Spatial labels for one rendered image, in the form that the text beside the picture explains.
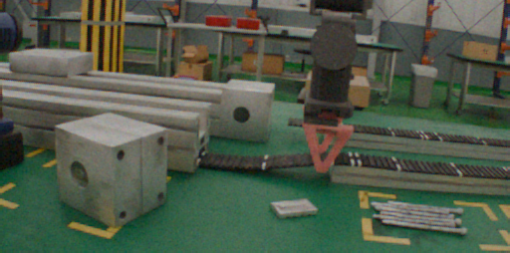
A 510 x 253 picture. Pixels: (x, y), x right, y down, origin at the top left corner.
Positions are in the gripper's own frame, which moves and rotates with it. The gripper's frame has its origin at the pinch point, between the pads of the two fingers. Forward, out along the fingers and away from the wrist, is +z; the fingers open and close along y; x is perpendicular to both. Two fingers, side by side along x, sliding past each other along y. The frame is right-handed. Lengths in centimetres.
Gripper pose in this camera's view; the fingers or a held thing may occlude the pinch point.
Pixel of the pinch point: (320, 157)
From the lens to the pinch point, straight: 62.2
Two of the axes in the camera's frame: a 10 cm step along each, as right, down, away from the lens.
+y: -0.8, 2.0, -9.8
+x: 9.9, 1.1, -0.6
